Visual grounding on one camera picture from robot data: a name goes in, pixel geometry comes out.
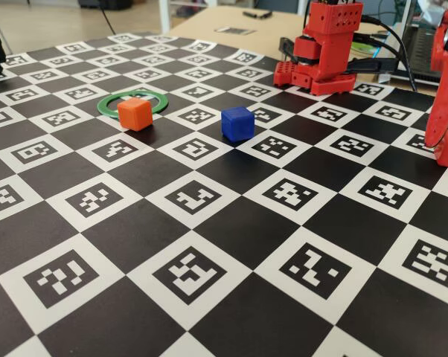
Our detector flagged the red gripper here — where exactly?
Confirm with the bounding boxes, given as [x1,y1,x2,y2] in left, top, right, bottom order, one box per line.
[424,5,448,148]

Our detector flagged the blue cube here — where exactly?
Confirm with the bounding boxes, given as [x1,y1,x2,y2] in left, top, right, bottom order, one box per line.
[220,106,255,143]

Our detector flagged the orange cube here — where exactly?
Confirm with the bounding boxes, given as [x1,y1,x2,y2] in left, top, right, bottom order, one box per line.
[117,97,153,132]

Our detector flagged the black laptop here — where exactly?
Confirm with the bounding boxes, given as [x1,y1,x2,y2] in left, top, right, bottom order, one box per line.
[389,0,445,89]

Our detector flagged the green round disc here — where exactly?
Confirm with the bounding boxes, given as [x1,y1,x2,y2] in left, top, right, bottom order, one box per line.
[352,40,378,54]

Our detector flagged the black white marker checkerboard mat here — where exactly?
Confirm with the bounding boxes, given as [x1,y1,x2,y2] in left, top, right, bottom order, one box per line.
[0,32,448,357]

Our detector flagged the black chair base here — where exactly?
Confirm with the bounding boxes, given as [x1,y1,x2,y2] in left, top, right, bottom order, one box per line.
[77,0,132,11]

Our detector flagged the black short plug cable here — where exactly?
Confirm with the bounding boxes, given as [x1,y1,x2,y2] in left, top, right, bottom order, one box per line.
[353,32,403,60]

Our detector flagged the black curved cable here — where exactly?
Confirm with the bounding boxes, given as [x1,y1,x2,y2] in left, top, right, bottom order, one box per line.
[360,14,419,93]

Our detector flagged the green flat ring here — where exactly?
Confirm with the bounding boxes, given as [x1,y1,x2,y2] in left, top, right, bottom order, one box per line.
[96,89,171,120]

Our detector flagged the white vertical post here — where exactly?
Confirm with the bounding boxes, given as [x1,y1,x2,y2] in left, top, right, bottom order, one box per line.
[159,0,172,34]

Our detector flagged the black floor cable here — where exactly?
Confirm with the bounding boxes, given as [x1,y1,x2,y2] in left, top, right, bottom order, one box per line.
[99,7,115,36]

